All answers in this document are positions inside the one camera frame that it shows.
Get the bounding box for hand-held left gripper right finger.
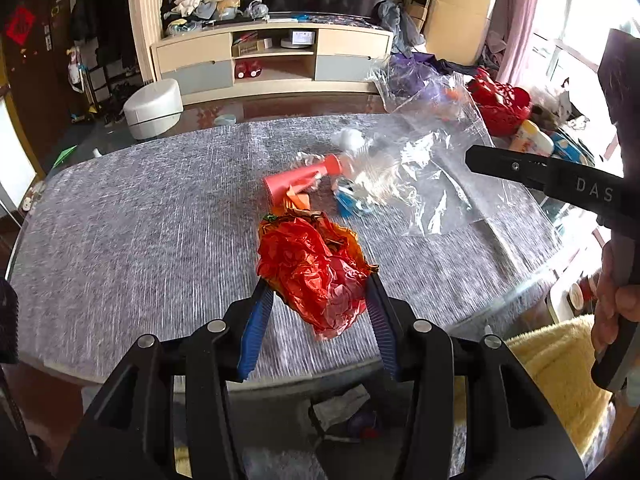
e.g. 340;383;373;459
366;274;586;480

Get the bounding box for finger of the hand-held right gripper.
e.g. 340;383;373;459
464;144;551;194

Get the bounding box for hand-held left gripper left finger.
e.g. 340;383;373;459
60;277;274;480

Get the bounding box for clear plastic bag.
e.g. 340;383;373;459
370;57;562;239

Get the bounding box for pile of wrappers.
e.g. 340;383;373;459
309;384;387;442

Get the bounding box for orange plastic bag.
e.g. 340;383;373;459
256;210;377;343

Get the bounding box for grey woven bin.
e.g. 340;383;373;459
220;379;487;480

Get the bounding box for person's right hand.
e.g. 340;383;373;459
592;245;640;357

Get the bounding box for white bottle yellow label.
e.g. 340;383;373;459
508;120;556;157

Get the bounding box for blue and white box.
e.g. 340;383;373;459
552;132;592;164

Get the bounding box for red woven basket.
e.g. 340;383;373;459
467;67;534;137

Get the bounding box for purple plastic bag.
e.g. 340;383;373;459
387;54;454;99

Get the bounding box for blue crumpled wrapper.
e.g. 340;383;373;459
332;185;382;219

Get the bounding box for grey tablecloth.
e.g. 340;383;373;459
10;112;564;387

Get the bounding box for small orange wrapper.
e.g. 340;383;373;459
284;187;314;212

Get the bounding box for pink curtain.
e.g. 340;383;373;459
492;0;544;77

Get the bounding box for white tissue ball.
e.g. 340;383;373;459
336;128;365;154

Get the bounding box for tall cardboard box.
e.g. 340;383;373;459
425;0;502;62

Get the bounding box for grey-blue garment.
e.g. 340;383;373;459
371;0;427;57

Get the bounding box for white round stool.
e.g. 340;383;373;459
122;78;184;140

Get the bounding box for cream television cabinet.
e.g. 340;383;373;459
150;22;396;97

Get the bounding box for dark hanging coat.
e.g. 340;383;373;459
69;0;137;72

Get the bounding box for red door decoration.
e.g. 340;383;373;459
4;7;37;46

